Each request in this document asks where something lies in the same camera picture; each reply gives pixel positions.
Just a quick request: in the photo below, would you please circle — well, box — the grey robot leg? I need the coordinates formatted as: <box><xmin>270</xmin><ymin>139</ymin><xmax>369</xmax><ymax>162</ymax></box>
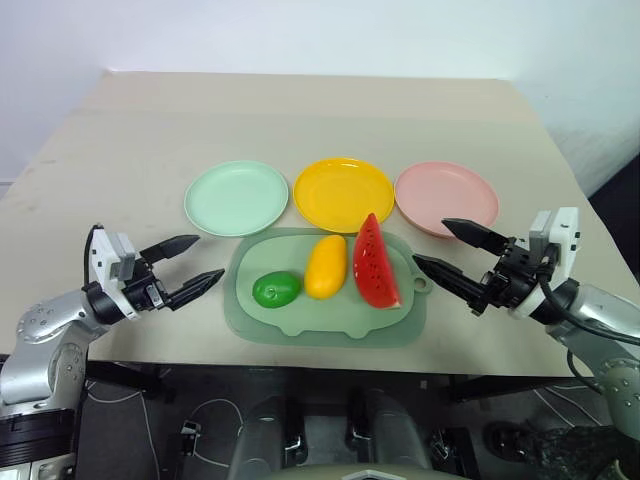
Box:
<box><xmin>227</xmin><ymin>395</ymin><xmax>291</xmax><ymax>480</ymax></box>
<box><xmin>360</xmin><ymin>389</ymin><xmax>434</xmax><ymax>480</ymax></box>

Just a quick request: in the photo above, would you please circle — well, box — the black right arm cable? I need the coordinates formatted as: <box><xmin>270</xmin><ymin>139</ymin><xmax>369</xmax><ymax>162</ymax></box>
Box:
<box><xmin>538</xmin><ymin>242</ymin><xmax>640</xmax><ymax>393</ymax></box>

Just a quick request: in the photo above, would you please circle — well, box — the grey right robot leg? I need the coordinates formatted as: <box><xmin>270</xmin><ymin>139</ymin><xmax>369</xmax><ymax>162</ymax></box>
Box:
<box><xmin>360</xmin><ymin>389</ymin><xmax>434</xmax><ymax>480</ymax></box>

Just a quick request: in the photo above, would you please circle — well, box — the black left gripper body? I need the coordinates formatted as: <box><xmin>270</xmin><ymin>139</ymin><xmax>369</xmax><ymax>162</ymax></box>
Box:
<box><xmin>122</xmin><ymin>254</ymin><xmax>174</xmax><ymax>312</ymax></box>

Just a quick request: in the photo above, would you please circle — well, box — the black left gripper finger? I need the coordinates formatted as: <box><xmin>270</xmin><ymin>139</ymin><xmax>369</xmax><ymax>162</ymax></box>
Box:
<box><xmin>165</xmin><ymin>268</ymin><xmax>226</xmax><ymax>310</ymax></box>
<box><xmin>138</xmin><ymin>234</ymin><xmax>201</xmax><ymax>264</ymax></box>

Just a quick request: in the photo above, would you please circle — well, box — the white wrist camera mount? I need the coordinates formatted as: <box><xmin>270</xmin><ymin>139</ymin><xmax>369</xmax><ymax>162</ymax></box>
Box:
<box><xmin>90</xmin><ymin>227</ymin><xmax>138</xmax><ymax>318</ymax></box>
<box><xmin>508</xmin><ymin>206</ymin><xmax>581</xmax><ymax>317</ymax></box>

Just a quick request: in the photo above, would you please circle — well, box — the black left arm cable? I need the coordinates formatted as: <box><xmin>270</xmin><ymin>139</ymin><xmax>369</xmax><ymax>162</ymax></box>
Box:
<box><xmin>82</xmin><ymin>222</ymin><xmax>104</xmax><ymax>290</ymax></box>

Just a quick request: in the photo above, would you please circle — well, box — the green cutting board tray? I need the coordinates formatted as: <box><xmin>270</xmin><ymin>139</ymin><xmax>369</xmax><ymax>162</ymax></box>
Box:
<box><xmin>222</xmin><ymin>227</ymin><xmax>433</xmax><ymax>347</ymax></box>

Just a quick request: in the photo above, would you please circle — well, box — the yellow toy mango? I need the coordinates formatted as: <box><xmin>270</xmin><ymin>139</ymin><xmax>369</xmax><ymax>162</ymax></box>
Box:
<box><xmin>304</xmin><ymin>234</ymin><xmax>348</xmax><ymax>301</ymax></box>

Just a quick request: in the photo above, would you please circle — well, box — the yellow plate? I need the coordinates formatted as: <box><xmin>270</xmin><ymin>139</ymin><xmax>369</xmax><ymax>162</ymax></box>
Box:
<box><xmin>292</xmin><ymin>157</ymin><xmax>395</xmax><ymax>235</ymax></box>

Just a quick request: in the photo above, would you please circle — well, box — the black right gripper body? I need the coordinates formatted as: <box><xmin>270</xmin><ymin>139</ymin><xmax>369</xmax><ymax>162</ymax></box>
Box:
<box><xmin>466</xmin><ymin>235</ymin><xmax>551</xmax><ymax>317</ymax></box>

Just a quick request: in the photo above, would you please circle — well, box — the green toy avocado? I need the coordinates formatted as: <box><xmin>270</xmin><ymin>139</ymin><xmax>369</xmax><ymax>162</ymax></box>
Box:
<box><xmin>251</xmin><ymin>270</ymin><xmax>303</xmax><ymax>309</ymax></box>

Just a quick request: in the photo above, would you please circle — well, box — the white floor cable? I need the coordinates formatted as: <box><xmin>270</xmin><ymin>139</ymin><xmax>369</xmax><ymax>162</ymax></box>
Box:
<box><xmin>84</xmin><ymin>379</ymin><xmax>251</xmax><ymax>480</ymax></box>

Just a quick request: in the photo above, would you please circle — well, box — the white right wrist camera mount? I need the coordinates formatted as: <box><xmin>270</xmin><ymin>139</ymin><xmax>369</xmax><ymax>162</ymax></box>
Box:
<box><xmin>508</xmin><ymin>206</ymin><xmax>581</xmax><ymax>317</ymax></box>

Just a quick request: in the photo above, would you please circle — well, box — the red watermelon slice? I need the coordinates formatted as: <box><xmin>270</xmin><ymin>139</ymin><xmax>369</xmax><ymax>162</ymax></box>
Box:
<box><xmin>352</xmin><ymin>212</ymin><xmax>404</xmax><ymax>310</ymax></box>

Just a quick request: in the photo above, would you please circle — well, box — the grey left robot leg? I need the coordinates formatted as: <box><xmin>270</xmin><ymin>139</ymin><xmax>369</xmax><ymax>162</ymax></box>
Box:
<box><xmin>227</xmin><ymin>395</ymin><xmax>291</xmax><ymax>480</ymax></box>

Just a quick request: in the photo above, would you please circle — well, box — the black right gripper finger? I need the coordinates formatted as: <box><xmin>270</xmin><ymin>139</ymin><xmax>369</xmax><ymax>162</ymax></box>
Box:
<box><xmin>440</xmin><ymin>216</ymin><xmax>509</xmax><ymax>256</ymax></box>
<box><xmin>412</xmin><ymin>253</ymin><xmax>482</xmax><ymax>305</ymax></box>

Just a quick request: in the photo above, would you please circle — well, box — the light green plate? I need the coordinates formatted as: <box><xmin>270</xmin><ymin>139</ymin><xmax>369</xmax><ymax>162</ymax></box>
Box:
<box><xmin>183</xmin><ymin>159</ymin><xmax>291</xmax><ymax>238</ymax></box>

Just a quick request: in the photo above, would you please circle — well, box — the pink plate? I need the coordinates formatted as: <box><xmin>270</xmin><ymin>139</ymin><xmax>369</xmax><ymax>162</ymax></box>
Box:
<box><xmin>393</xmin><ymin>160</ymin><xmax>501</xmax><ymax>239</ymax></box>

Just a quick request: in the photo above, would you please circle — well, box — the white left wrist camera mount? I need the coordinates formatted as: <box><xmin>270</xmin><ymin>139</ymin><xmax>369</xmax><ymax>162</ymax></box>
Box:
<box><xmin>90</xmin><ymin>227</ymin><xmax>138</xmax><ymax>318</ymax></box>

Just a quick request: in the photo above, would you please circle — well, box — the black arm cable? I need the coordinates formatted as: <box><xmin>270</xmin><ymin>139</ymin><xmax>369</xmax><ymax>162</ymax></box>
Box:
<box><xmin>538</xmin><ymin>242</ymin><xmax>640</xmax><ymax>393</ymax></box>
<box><xmin>82</xmin><ymin>222</ymin><xmax>104</xmax><ymax>290</ymax></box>

